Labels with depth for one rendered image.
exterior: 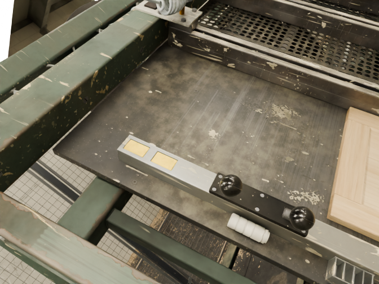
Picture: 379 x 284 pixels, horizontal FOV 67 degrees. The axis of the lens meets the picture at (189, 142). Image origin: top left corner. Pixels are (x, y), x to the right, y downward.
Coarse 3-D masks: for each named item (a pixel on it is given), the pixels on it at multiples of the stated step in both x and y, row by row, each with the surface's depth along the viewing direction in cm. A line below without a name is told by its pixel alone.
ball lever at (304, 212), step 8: (288, 208) 55; (296, 208) 44; (304, 208) 44; (288, 216) 53; (296, 216) 44; (304, 216) 43; (312, 216) 43; (296, 224) 44; (304, 224) 43; (312, 224) 43
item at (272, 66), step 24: (144, 0) 92; (192, 0) 85; (192, 24) 88; (192, 48) 92; (216, 48) 88; (240, 48) 86; (264, 48) 87; (264, 72) 86; (288, 72) 83; (312, 72) 81; (336, 72) 82; (312, 96) 85; (336, 96) 81; (360, 96) 78
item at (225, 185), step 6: (222, 180) 47; (228, 180) 46; (234, 180) 46; (240, 180) 47; (222, 186) 46; (228, 186) 46; (234, 186) 46; (240, 186) 46; (222, 192) 47; (228, 192) 46; (234, 192) 46; (240, 192) 47
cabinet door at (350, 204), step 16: (352, 112) 80; (352, 128) 76; (368, 128) 76; (352, 144) 72; (368, 144) 72; (352, 160) 69; (368, 160) 70; (336, 176) 66; (352, 176) 66; (368, 176) 66; (336, 192) 63; (352, 192) 63; (368, 192) 64; (336, 208) 60; (352, 208) 60; (368, 208) 61; (352, 224) 58; (368, 224) 58
